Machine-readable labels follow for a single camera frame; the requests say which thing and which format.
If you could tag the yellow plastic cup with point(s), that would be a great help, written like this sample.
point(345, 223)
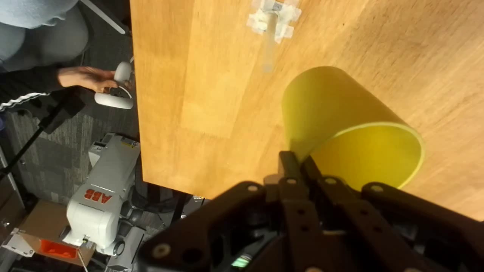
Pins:
point(330, 119)

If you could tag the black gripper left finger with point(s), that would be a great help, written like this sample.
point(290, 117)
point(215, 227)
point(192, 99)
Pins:
point(299, 218)

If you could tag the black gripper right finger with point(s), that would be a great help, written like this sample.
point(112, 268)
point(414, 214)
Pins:
point(405, 234)

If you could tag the cardboard box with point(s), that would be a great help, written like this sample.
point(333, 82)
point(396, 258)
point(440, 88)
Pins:
point(42, 232)

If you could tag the white handheld controller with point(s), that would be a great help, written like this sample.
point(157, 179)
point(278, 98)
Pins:
point(118, 98)

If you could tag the white taped stick far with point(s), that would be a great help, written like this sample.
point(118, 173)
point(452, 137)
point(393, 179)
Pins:
point(274, 20)

